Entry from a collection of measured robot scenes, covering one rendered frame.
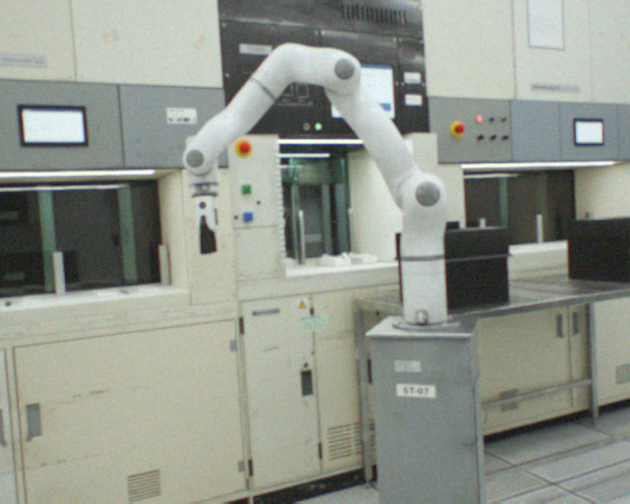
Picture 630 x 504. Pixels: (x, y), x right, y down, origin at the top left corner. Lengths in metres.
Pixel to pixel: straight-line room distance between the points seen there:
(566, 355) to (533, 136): 1.06
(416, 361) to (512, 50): 1.77
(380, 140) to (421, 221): 0.25
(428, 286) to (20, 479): 1.41
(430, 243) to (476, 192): 1.69
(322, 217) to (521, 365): 1.26
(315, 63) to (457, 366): 0.88
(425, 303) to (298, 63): 0.74
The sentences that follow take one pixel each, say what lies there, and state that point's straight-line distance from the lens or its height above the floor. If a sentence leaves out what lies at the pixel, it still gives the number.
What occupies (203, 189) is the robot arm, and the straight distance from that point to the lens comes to 1.69.
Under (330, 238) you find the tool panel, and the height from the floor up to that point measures 0.97.
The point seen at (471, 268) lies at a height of 0.89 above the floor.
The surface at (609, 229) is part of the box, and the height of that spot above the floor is 0.97.
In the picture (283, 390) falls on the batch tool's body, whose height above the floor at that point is 0.44.
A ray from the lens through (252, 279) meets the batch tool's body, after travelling 2.26.
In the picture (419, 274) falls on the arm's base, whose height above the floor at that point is 0.91.
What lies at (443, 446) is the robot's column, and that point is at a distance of 1.71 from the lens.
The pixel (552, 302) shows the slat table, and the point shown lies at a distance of 2.18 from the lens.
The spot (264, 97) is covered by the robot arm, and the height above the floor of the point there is 1.41.
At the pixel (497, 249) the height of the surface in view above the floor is 0.94.
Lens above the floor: 1.07
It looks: 3 degrees down
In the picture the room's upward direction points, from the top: 3 degrees counter-clockwise
